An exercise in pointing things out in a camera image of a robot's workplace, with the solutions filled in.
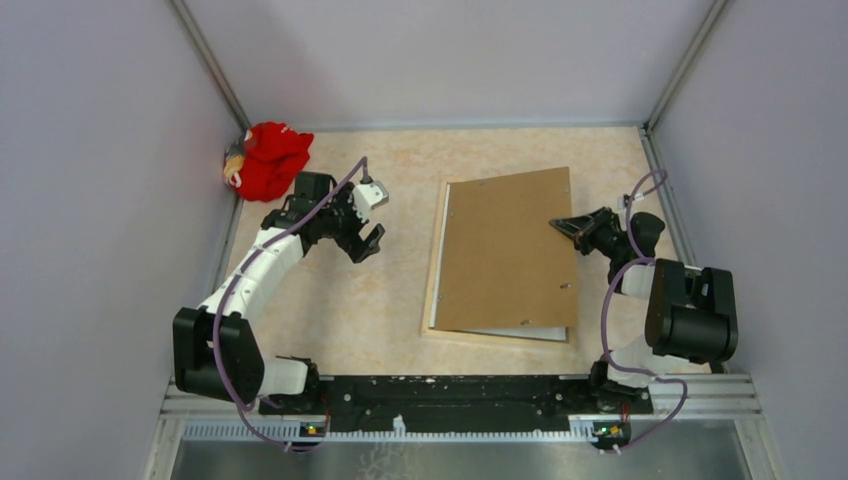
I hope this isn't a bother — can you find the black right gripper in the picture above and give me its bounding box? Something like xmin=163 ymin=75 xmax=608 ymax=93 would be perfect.
xmin=549 ymin=206 xmax=627 ymax=260

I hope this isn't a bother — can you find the aluminium front rail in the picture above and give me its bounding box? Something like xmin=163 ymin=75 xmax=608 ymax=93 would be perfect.
xmin=160 ymin=374 xmax=762 ymax=444

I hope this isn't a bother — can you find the printed photo with white border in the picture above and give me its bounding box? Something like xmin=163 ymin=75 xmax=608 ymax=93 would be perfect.
xmin=421 ymin=181 xmax=568 ymax=346

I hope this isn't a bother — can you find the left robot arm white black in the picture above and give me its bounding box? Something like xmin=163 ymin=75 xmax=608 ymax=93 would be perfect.
xmin=172 ymin=172 xmax=389 ymax=414

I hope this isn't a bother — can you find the brown cardboard backing board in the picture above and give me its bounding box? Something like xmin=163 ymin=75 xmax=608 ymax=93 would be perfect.
xmin=433 ymin=167 xmax=579 ymax=331

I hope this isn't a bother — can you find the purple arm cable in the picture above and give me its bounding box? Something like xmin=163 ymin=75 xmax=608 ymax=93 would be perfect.
xmin=211 ymin=156 xmax=372 ymax=454
xmin=596 ymin=168 xmax=689 ymax=456

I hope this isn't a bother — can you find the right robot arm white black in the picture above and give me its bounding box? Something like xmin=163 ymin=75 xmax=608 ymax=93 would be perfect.
xmin=549 ymin=207 xmax=739 ymax=412

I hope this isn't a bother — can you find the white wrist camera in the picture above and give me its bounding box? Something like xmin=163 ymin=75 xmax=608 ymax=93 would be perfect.
xmin=616 ymin=193 xmax=643 ymax=212
xmin=351 ymin=180 xmax=389 ymax=224

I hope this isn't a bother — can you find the white wooden picture frame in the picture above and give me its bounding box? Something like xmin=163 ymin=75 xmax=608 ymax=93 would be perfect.
xmin=419 ymin=178 xmax=570 ymax=350

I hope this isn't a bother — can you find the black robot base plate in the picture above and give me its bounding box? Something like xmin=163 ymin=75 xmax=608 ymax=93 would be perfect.
xmin=259 ymin=375 xmax=653 ymax=433

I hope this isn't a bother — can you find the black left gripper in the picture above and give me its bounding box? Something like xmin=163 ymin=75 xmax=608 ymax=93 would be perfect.
xmin=317 ymin=181 xmax=384 ymax=262

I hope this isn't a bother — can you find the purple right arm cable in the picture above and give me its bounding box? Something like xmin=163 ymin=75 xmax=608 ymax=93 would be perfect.
xmin=596 ymin=168 xmax=689 ymax=456

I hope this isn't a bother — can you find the red crumpled cloth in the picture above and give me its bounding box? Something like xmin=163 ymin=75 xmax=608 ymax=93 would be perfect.
xmin=222 ymin=122 xmax=315 ymax=203

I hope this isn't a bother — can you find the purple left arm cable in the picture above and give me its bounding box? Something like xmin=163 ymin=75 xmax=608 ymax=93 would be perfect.
xmin=211 ymin=156 xmax=372 ymax=454

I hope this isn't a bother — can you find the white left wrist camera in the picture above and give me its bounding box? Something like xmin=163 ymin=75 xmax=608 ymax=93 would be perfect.
xmin=351 ymin=180 xmax=389 ymax=224

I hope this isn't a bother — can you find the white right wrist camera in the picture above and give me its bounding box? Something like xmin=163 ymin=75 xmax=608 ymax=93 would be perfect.
xmin=616 ymin=193 xmax=643 ymax=212

